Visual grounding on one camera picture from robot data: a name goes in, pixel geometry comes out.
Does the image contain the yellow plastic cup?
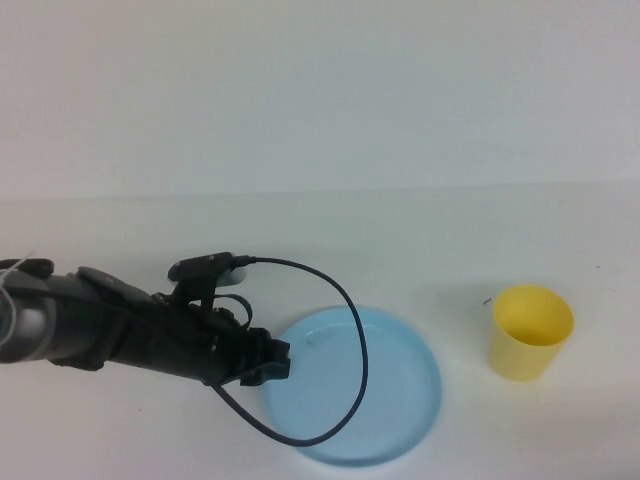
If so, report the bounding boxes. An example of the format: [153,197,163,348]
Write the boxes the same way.
[488,283,576,384]

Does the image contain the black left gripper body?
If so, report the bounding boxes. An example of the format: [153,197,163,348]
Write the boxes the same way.
[147,290,274,389]

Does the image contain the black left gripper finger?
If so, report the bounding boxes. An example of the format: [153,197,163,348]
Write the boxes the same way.
[249,327,293,367]
[238,362,292,389]

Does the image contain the light blue round plate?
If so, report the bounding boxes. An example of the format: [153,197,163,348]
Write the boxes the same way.
[263,305,444,469]

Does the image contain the black camera cable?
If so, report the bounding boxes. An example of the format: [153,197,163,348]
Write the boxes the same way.
[212,255,370,448]

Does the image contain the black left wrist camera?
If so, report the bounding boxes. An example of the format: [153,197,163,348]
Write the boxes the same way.
[166,251,249,312]

